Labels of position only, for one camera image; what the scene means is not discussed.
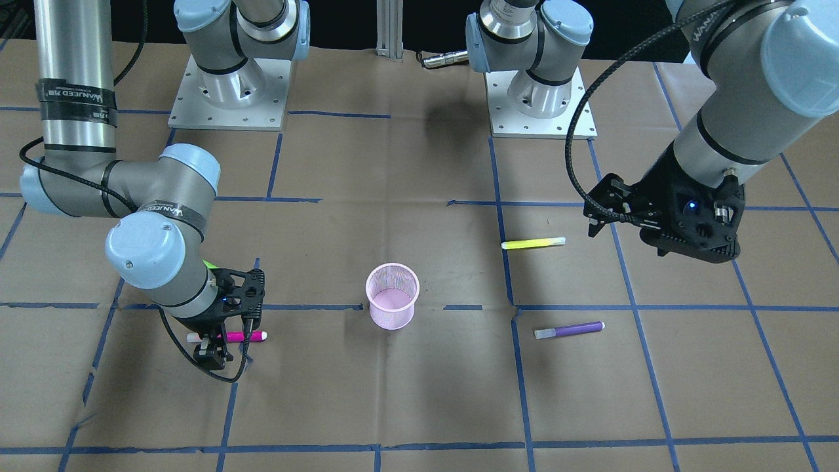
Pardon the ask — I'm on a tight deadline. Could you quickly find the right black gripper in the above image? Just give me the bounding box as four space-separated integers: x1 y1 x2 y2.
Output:
179 268 265 372

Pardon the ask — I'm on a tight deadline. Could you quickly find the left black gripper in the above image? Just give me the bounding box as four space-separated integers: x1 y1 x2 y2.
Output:
583 146 745 264

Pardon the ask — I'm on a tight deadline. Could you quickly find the pink pen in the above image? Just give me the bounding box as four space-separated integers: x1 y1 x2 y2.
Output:
186 331 268 344

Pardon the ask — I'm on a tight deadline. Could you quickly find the purple pen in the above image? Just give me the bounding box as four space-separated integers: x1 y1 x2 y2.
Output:
534 321 606 340

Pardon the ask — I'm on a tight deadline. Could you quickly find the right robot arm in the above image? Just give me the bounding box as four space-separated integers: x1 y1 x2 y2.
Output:
19 1 311 378

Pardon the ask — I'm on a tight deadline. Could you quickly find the pink mesh cup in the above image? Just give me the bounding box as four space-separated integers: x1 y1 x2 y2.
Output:
365 262 420 330

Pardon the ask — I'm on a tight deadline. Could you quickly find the yellow pen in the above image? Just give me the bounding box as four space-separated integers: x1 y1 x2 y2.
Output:
500 237 566 250

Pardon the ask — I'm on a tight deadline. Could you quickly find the brown paper table cover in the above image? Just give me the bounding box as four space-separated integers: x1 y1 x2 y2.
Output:
2 40 837 471

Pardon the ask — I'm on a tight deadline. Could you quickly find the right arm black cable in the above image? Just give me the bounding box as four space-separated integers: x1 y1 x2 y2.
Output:
18 39 263 385

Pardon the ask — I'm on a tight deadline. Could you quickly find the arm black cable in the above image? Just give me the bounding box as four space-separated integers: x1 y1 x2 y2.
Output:
565 0 741 217
18 39 263 385

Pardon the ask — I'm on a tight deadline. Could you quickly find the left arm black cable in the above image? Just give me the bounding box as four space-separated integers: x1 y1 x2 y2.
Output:
565 0 741 217

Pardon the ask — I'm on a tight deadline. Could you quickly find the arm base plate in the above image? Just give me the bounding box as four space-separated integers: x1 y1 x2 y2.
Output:
168 58 294 132
484 67 585 140

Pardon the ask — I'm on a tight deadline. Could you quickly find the aluminium frame post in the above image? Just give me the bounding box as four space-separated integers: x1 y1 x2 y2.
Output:
375 0 404 62

